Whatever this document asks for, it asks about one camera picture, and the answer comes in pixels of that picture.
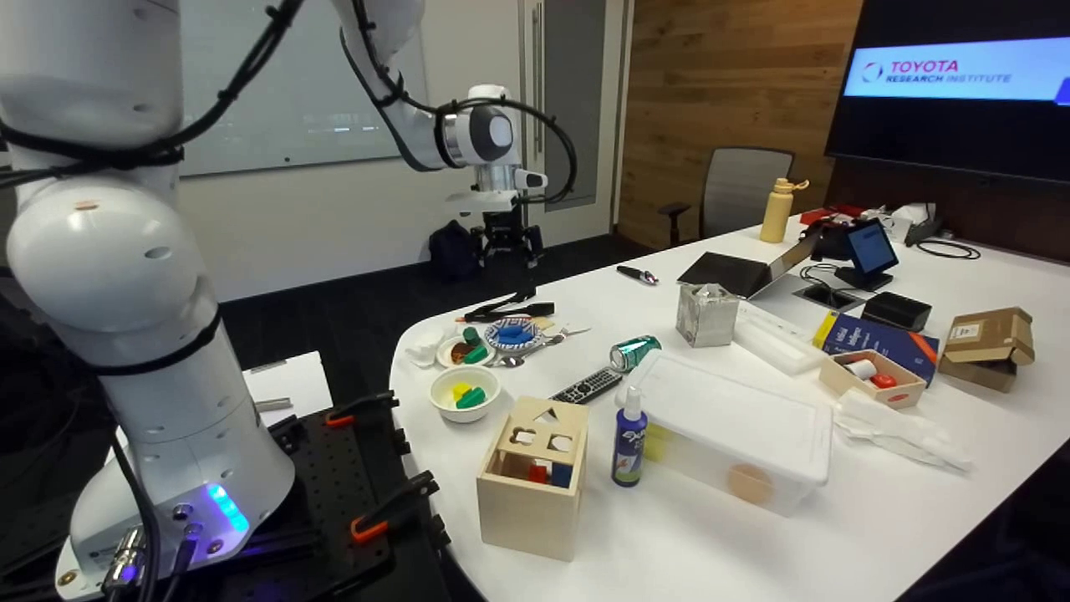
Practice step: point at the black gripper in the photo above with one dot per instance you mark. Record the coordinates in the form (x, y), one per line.
(510, 236)

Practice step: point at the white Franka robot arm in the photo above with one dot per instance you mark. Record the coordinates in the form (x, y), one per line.
(113, 257)

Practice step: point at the long black tool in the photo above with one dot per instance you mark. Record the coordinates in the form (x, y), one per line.
(518, 310)

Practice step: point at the black backpack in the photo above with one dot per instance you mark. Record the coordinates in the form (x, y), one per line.
(451, 251)

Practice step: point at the blue shallow bowl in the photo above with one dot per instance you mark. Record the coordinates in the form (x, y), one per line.
(516, 336)

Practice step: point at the green toy cylinder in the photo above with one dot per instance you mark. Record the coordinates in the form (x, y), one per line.
(477, 353)
(473, 396)

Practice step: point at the brown toy food piece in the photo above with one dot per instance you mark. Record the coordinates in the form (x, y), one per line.
(457, 353)

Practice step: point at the black marker pen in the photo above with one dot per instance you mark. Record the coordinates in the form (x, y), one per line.
(635, 276)

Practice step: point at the yellow toy block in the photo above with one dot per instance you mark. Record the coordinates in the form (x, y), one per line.
(458, 393)

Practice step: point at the black remote control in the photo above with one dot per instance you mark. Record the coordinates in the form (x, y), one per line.
(591, 386)

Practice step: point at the white paper bowl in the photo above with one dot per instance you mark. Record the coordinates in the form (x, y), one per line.
(445, 410)

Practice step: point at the square metal container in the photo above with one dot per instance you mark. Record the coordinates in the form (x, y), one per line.
(706, 319)

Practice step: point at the grey door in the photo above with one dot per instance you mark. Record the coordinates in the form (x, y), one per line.
(581, 70)

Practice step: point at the black lidded cardboard box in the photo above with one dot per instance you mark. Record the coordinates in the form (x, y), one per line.
(724, 271)

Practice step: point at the orange black clamp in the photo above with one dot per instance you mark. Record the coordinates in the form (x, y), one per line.
(389, 507)
(359, 410)

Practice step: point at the blue bottle with white cap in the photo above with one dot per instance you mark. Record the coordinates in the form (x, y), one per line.
(631, 445)

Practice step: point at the grey office chair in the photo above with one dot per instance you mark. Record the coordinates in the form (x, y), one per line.
(739, 188)

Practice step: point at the wooden shape sorter box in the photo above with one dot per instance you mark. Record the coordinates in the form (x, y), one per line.
(529, 512)

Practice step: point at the white paper stack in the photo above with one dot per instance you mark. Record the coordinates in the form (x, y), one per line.
(293, 386)

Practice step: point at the yellow bottle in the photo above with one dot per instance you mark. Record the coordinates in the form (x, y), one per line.
(776, 211)

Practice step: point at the white plastic storage box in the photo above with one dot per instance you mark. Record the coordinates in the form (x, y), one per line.
(736, 431)

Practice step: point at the clear plastic tube pack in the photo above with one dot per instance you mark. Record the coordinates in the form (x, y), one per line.
(779, 344)

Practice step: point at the black mounting plate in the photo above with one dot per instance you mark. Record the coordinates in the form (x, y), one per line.
(337, 491)

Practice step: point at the red object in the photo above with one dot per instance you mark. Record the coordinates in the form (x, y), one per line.
(828, 217)

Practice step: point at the small tablet display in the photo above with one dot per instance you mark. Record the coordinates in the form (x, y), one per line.
(872, 249)

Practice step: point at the blue cardboard box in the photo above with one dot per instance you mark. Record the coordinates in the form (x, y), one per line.
(881, 341)

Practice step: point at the small black box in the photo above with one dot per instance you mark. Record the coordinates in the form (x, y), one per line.
(898, 310)

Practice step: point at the white device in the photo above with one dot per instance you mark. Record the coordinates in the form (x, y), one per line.
(909, 219)

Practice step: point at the small wooden tray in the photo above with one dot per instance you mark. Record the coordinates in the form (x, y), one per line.
(889, 396)

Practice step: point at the clear plastic bag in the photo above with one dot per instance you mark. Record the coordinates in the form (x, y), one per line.
(898, 431)

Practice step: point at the brown cardboard box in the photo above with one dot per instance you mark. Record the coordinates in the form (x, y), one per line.
(988, 341)

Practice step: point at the white wall whiteboard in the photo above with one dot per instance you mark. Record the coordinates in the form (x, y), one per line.
(290, 102)

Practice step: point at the wall television screen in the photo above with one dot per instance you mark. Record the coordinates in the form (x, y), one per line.
(948, 123)

